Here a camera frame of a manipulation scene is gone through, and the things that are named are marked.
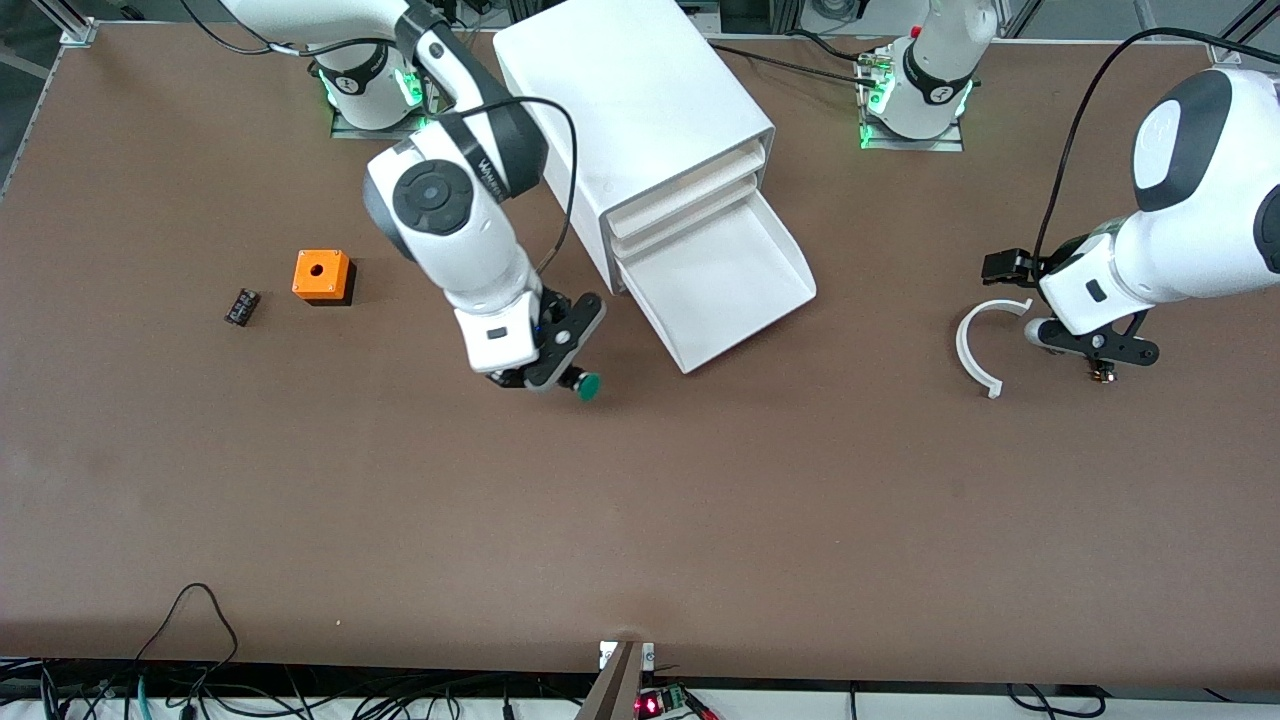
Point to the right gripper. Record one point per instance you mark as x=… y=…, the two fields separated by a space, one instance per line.
x=555 y=307

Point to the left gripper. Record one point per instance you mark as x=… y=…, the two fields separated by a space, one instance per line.
x=1044 y=265

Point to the green push button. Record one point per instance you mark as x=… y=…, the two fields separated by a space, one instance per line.
x=588 y=386

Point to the white lowest drawer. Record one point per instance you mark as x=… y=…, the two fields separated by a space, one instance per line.
x=720 y=290

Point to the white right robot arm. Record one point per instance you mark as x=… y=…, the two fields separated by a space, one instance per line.
x=440 y=200

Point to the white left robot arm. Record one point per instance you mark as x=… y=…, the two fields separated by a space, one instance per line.
x=1190 y=200

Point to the white middle drawer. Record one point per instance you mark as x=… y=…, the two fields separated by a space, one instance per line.
x=690 y=212

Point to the white highest drawer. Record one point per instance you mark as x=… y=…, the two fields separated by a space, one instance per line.
x=690 y=190

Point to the white drawer cabinet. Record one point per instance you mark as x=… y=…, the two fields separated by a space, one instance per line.
x=640 y=100

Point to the black component with brass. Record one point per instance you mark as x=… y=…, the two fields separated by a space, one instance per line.
x=1104 y=375

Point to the white curved plastic arc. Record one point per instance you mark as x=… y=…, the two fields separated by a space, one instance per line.
x=962 y=345

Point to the orange box with hole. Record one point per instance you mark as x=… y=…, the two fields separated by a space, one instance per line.
x=320 y=272

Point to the aluminium profile corner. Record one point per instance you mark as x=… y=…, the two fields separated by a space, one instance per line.
x=1225 y=48
x=75 y=30

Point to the small black contact block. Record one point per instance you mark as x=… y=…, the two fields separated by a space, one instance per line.
x=242 y=307

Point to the white mounting plate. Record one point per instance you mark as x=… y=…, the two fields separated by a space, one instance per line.
x=606 y=655

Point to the green circuit board red led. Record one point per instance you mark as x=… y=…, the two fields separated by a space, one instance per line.
x=660 y=702

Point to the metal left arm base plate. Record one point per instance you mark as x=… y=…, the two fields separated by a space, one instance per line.
x=945 y=146

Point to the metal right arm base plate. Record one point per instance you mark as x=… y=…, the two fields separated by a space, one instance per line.
x=345 y=131

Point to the grey camera pole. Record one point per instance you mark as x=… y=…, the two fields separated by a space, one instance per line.
x=615 y=690

